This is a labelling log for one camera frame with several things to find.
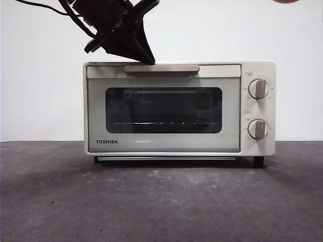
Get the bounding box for glass oven door with handle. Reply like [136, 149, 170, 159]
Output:
[86, 65, 242, 153]

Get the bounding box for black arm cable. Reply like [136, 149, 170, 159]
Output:
[17, 0, 98, 38]

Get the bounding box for cream Toshiba toaster oven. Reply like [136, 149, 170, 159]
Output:
[82, 60, 277, 168]

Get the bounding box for metal wire oven rack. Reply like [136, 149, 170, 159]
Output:
[115, 121, 205, 126]

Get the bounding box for cream oven knob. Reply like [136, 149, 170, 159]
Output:
[247, 119, 270, 140]
[248, 79, 271, 100]

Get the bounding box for metal crumb tray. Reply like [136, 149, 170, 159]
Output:
[97, 156, 237, 162]

